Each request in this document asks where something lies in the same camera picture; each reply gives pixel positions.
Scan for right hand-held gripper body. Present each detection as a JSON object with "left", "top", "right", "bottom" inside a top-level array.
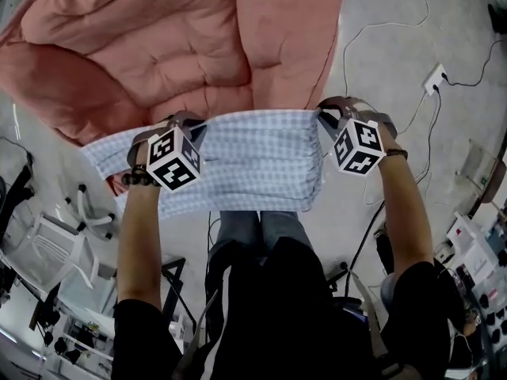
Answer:
[{"left": 330, "top": 117, "right": 388, "bottom": 177}]

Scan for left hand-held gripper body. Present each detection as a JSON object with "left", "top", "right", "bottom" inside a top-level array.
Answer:
[{"left": 145, "top": 127, "right": 205, "bottom": 193}]

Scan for blue checkered shorts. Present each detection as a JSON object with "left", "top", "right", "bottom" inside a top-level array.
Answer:
[{"left": 80, "top": 108, "right": 329, "bottom": 222}]

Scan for person's right forearm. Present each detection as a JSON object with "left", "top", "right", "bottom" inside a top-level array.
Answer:
[{"left": 373, "top": 154, "right": 436, "bottom": 279}]

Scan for person's left forearm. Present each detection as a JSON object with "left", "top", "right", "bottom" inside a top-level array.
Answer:
[{"left": 116, "top": 180, "right": 164, "bottom": 313}]

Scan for person's right hand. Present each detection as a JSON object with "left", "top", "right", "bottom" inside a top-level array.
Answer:
[{"left": 351, "top": 99, "right": 399, "bottom": 150}]

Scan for person's left hand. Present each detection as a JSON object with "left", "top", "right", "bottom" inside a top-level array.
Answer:
[{"left": 128, "top": 118, "right": 174, "bottom": 170}]

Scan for pink cushioned armchair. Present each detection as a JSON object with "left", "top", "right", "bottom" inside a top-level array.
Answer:
[{"left": 0, "top": 0, "right": 350, "bottom": 197}]

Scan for person's left leg in jeans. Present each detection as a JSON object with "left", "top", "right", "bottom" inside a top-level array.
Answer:
[{"left": 207, "top": 210, "right": 265, "bottom": 267}]

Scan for person's leg in jeans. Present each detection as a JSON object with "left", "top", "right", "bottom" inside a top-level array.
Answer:
[
  {"left": 259, "top": 210, "right": 314, "bottom": 261},
  {"left": 207, "top": 210, "right": 265, "bottom": 267}
]

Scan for white power strip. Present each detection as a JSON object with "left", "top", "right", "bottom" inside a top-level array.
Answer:
[{"left": 422, "top": 63, "right": 449, "bottom": 97}]

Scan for person's right leg in jeans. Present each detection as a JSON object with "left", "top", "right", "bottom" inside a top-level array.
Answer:
[{"left": 259, "top": 210, "right": 314, "bottom": 261}]

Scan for wooden chair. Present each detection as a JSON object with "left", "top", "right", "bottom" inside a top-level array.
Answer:
[{"left": 454, "top": 138, "right": 507, "bottom": 218}]

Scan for black waist device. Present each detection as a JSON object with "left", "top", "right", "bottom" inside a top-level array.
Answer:
[{"left": 341, "top": 305, "right": 370, "bottom": 325}]

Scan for person's torso in black shirt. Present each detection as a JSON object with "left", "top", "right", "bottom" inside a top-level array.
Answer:
[{"left": 112, "top": 237, "right": 453, "bottom": 380}]

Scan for group of black caps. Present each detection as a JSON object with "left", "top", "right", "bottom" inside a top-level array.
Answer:
[{"left": 473, "top": 287, "right": 507, "bottom": 346}]

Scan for dark bead bracelet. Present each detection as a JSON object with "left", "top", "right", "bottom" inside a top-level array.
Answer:
[{"left": 120, "top": 164, "right": 162, "bottom": 188}]

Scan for white cable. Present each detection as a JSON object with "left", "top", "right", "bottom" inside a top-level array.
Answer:
[{"left": 341, "top": 0, "right": 432, "bottom": 99}]

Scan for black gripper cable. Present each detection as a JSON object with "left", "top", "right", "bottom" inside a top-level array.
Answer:
[{"left": 343, "top": 199, "right": 388, "bottom": 305}]

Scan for black metal table frame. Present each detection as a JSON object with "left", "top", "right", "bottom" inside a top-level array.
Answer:
[{"left": 159, "top": 254, "right": 188, "bottom": 317}]

